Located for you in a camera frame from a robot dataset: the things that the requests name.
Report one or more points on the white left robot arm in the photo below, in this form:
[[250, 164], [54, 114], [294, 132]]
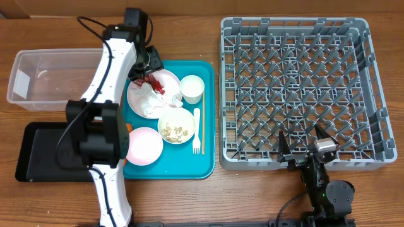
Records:
[[96, 139]]

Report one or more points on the small pink plate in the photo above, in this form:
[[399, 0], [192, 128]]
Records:
[[145, 146]]

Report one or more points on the white napkin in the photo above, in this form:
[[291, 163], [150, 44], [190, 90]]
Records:
[[150, 103]]

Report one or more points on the large white plate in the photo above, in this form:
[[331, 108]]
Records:
[[164, 77]]

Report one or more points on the wooden chopstick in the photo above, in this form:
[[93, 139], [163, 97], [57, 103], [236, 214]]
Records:
[[203, 125]]

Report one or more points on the teal plastic tray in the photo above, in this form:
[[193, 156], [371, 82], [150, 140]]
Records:
[[177, 161]]

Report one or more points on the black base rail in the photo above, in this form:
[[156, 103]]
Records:
[[221, 224]]

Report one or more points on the clear plastic bin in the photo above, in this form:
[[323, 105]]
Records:
[[46, 79]]

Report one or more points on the black plastic tray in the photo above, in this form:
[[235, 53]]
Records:
[[36, 161]]

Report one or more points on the rice and peanuts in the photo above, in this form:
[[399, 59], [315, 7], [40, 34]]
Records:
[[175, 134]]

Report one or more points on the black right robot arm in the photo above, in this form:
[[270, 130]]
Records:
[[331, 200]]

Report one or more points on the red snack wrapper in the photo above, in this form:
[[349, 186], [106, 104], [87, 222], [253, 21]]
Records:
[[150, 79]]

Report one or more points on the grey dishwasher rack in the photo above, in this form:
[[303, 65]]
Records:
[[288, 75]]

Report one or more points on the white cup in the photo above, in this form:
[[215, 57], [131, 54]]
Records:
[[192, 88]]

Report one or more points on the white bowl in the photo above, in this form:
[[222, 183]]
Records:
[[177, 117]]

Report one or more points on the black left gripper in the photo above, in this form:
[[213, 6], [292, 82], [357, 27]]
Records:
[[154, 63]]

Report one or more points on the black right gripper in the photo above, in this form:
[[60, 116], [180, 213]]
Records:
[[295, 159]]

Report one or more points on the white plastic fork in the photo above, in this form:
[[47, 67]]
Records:
[[196, 140]]

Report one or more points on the orange carrot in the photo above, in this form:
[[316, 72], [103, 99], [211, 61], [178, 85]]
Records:
[[130, 128]]

